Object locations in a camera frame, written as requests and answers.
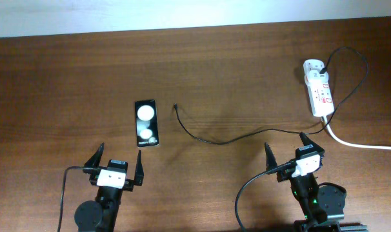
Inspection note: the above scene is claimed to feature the white USB charger adapter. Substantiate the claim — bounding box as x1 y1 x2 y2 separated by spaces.
305 70 329 86

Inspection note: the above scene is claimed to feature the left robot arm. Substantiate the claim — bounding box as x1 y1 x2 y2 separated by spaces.
74 144 145 232

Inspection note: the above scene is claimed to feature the black smartphone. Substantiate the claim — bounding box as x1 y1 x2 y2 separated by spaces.
134 99 159 148

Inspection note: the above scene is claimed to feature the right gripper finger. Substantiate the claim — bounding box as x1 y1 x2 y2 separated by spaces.
265 143 278 175
299 132 320 150

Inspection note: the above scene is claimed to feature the white power strip cord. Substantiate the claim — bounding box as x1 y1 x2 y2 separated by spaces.
321 115 391 151

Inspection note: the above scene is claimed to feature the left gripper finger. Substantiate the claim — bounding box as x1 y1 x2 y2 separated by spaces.
83 143 105 174
134 150 145 186

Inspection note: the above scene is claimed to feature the black charging cable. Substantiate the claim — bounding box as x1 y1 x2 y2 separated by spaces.
173 46 370 146

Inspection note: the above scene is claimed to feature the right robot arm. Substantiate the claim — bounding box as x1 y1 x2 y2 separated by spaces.
265 132 368 232

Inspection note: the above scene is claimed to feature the white power strip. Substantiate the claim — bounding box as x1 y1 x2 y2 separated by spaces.
303 59 334 117

